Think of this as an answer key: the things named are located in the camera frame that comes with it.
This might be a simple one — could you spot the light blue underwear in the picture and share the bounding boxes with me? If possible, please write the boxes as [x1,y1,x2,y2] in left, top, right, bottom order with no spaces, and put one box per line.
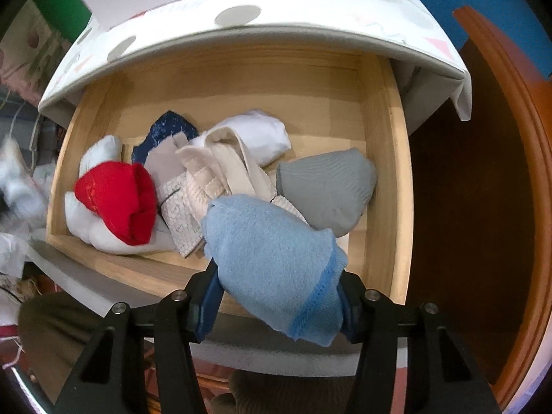
[201,195,348,347]

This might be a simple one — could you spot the pale blue underwear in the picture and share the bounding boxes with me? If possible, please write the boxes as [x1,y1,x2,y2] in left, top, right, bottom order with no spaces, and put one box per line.
[65,135,176,255]

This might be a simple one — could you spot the grey ribbed underwear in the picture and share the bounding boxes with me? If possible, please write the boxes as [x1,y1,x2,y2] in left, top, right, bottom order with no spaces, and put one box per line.
[276,148,377,237]

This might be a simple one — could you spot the red underwear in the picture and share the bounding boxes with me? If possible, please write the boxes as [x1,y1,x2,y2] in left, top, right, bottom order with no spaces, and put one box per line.
[74,161,157,246]

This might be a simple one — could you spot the cream ribbed underwear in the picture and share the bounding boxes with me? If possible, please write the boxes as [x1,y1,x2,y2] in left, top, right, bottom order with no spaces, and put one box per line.
[176,127,276,221]

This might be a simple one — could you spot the beige honeycomb pattern underwear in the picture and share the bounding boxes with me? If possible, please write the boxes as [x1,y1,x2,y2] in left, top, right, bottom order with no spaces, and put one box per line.
[145,133,304,257]

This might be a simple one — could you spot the navy floral lace underwear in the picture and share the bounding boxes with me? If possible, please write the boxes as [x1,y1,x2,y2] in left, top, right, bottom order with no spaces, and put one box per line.
[131,111,199,165]

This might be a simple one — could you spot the white folded underwear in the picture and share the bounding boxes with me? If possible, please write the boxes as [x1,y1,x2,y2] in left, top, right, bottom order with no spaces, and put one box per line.
[189,109,292,167]

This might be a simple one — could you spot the wooden drawer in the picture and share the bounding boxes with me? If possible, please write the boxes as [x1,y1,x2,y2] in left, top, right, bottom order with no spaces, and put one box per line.
[46,44,414,304]

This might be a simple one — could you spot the white patterned plastic bag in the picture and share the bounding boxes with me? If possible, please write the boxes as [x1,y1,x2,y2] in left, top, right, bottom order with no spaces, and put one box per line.
[0,135,57,328]

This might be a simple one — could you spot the brown wooden furniture frame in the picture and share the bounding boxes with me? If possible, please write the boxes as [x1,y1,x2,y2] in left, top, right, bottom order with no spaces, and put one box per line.
[407,7,551,409]

